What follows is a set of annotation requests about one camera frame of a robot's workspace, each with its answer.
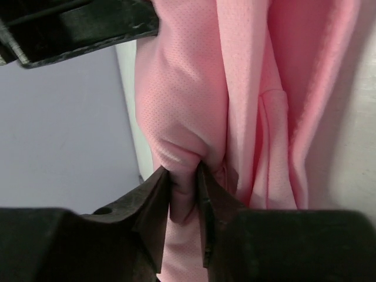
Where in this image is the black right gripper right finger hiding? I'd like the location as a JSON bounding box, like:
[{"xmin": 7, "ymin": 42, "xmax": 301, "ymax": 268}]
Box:
[{"xmin": 196, "ymin": 163, "xmax": 375, "ymax": 281}]

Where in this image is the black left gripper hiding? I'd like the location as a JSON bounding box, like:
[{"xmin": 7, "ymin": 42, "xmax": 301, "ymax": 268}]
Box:
[{"xmin": 1, "ymin": 0, "xmax": 159, "ymax": 69}]

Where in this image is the pink t shirt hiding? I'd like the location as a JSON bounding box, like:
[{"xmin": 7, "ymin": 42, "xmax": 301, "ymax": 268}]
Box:
[{"xmin": 135, "ymin": 1, "xmax": 361, "ymax": 281}]

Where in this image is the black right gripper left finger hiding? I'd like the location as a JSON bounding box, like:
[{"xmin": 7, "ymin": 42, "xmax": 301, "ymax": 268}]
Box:
[{"xmin": 1, "ymin": 167, "xmax": 170, "ymax": 281}]

